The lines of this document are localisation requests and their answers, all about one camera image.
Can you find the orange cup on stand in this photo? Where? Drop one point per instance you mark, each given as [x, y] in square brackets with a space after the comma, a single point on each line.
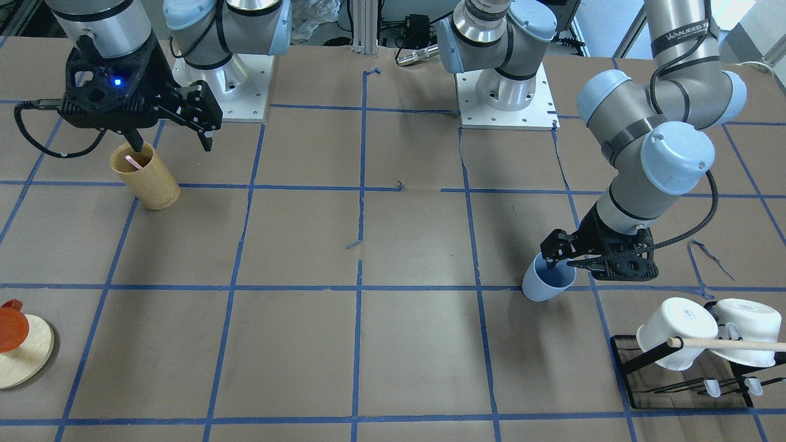
[14, 325]

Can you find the round wooden cup stand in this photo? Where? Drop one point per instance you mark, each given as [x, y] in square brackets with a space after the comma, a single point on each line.
[21, 364]

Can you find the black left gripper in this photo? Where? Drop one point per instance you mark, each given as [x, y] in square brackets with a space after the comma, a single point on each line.
[591, 236]

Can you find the light blue plastic cup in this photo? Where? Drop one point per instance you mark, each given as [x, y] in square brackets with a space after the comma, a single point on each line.
[541, 283]

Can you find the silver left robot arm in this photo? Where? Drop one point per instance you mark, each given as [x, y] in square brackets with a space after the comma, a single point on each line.
[652, 134]

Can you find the wooden rack dowel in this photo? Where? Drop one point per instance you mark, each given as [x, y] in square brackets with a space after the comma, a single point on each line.
[693, 343]

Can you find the white mug near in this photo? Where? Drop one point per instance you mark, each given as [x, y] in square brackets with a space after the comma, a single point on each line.
[676, 317]

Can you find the bamboo cylinder holder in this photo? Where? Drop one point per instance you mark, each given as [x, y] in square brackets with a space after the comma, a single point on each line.
[153, 185]

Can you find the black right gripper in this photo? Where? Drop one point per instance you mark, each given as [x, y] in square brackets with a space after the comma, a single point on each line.
[161, 78]

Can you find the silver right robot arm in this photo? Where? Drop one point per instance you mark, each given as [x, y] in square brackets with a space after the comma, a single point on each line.
[204, 34]

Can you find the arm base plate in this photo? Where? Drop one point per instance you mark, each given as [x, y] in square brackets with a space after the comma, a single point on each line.
[241, 86]
[509, 98]

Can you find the black wire mug rack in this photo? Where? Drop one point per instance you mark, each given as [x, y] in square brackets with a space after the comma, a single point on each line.
[667, 378]

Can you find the white mug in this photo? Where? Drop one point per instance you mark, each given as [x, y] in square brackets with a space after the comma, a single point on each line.
[751, 321]
[676, 317]

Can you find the white mug far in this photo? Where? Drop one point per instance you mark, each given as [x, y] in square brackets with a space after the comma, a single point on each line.
[751, 321]

